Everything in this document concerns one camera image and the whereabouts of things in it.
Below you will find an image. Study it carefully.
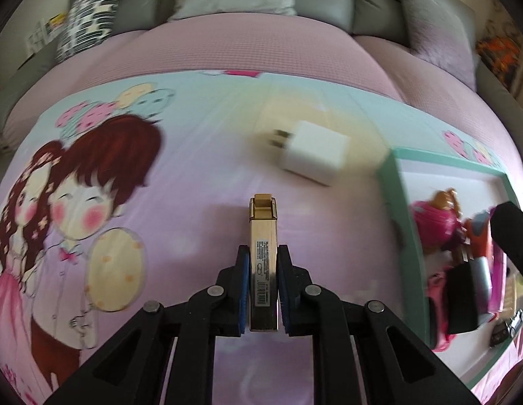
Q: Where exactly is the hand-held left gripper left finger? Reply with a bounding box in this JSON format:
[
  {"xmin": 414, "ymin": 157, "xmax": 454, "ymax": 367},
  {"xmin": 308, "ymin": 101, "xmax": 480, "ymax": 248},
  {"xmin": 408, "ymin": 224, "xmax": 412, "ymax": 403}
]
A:
[{"xmin": 44, "ymin": 244, "xmax": 251, "ymax": 405}]

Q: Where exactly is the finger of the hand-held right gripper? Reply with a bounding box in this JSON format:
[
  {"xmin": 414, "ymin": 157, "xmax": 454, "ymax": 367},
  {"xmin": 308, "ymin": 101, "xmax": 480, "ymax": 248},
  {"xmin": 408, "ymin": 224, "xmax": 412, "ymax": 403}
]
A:
[{"xmin": 490, "ymin": 201, "xmax": 523, "ymax": 281}]

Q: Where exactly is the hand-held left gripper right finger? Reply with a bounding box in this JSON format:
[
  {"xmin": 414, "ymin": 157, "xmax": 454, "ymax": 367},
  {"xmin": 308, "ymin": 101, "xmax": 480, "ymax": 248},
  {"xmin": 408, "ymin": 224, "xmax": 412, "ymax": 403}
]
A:
[{"xmin": 277, "ymin": 243, "xmax": 481, "ymax": 405}]

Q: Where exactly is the orange blue plastic toy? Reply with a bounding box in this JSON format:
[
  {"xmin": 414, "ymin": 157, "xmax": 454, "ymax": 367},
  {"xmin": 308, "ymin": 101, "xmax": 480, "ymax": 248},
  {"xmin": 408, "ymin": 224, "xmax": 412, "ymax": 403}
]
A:
[{"xmin": 463, "ymin": 210, "xmax": 496, "ymax": 258}]

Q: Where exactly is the gold rectangular box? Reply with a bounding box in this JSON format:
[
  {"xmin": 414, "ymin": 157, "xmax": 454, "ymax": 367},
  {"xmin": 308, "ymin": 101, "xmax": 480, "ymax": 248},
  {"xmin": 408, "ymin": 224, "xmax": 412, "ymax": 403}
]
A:
[{"xmin": 246, "ymin": 193, "xmax": 281, "ymax": 332}]

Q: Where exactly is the pink brown toy figure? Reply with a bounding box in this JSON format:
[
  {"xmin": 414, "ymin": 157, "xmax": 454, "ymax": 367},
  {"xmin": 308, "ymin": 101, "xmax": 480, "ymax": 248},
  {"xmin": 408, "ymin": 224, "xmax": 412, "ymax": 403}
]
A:
[{"xmin": 408, "ymin": 188, "xmax": 467, "ymax": 256}]

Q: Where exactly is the teal shallow cardboard box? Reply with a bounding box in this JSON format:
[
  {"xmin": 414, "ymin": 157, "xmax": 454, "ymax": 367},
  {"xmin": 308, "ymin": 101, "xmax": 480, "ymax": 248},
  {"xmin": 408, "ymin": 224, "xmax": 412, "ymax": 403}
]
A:
[{"xmin": 380, "ymin": 147, "xmax": 523, "ymax": 391}]

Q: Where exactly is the pink toy car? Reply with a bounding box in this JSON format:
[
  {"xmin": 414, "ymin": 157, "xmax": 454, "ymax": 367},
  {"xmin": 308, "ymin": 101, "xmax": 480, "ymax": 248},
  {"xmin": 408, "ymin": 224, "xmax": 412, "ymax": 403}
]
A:
[{"xmin": 427, "ymin": 273, "xmax": 456, "ymax": 352}]

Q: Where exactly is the printed cartoon blanket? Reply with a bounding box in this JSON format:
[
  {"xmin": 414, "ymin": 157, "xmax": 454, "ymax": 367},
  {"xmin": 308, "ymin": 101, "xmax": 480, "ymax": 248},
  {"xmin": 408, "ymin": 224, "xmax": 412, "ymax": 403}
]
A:
[{"xmin": 0, "ymin": 67, "xmax": 523, "ymax": 405}]

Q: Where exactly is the white charger plug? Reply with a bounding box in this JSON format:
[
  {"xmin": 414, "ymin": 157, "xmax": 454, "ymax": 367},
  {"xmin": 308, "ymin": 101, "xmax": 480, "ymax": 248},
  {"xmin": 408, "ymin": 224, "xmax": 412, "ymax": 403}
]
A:
[{"xmin": 265, "ymin": 120, "xmax": 350, "ymax": 187}]

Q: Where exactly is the orange red ornament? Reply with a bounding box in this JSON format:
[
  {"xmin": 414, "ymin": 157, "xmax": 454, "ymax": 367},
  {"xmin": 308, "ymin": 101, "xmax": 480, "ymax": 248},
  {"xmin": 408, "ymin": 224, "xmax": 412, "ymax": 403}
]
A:
[{"xmin": 476, "ymin": 36, "xmax": 521, "ymax": 87}]

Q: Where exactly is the purple grey pillow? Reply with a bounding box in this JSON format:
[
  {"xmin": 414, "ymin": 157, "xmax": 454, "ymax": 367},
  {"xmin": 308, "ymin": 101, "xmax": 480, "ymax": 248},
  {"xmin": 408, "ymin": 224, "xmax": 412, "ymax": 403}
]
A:
[{"xmin": 392, "ymin": 0, "xmax": 477, "ymax": 91}]

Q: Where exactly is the pink sofa cover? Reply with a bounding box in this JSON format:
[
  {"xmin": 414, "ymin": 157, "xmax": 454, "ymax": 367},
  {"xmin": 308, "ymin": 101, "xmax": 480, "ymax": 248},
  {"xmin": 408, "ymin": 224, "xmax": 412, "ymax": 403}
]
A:
[{"xmin": 2, "ymin": 12, "xmax": 519, "ymax": 169}]

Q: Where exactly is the black white patterned pillow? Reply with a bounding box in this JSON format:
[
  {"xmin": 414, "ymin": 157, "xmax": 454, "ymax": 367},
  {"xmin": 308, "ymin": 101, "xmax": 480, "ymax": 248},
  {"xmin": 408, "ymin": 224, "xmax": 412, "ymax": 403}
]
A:
[{"xmin": 56, "ymin": 0, "xmax": 128, "ymax": 64}]

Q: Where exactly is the white book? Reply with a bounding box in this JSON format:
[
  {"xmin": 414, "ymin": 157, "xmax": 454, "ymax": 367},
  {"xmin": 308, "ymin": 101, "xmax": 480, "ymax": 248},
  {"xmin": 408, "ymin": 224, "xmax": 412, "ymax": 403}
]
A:
[{"xmin": 25, "ymin": 21, "xmax": 55, "ymax": 57}]

